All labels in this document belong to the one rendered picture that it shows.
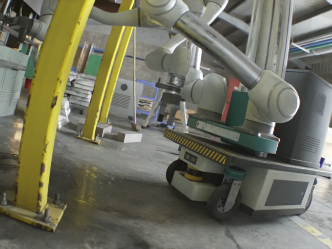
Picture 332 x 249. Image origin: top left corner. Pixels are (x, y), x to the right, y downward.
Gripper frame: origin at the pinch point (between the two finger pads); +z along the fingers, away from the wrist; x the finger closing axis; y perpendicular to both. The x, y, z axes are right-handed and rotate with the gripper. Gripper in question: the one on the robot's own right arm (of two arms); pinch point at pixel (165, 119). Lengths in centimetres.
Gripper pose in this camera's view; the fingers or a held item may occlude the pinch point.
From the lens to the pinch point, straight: 151.8
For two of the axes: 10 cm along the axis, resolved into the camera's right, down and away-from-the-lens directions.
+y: 8.9, 2.2, 4.0
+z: -2.6, 9.7, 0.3
